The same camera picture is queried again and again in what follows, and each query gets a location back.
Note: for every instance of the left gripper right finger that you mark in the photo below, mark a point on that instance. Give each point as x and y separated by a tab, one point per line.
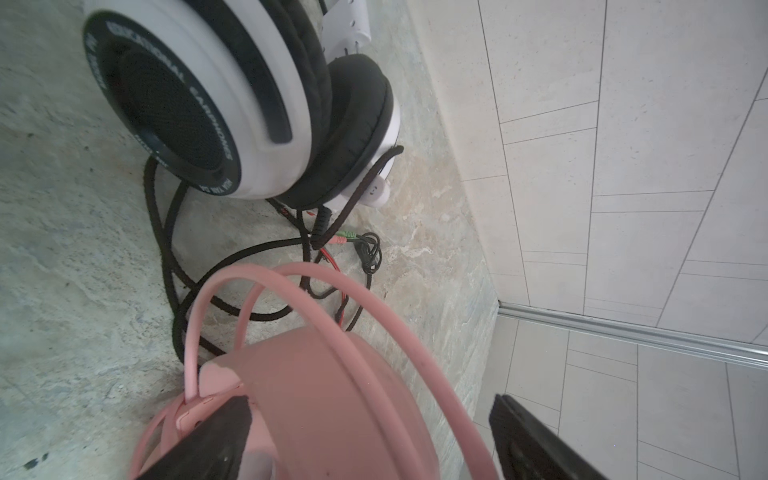
528	449

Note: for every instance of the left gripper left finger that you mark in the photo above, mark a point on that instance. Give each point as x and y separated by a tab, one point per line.
214	450

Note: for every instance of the pink headphones with cable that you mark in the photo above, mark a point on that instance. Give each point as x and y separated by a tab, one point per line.
324	403

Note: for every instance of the white black headphones with cable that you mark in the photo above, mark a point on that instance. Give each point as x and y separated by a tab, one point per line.
247	100

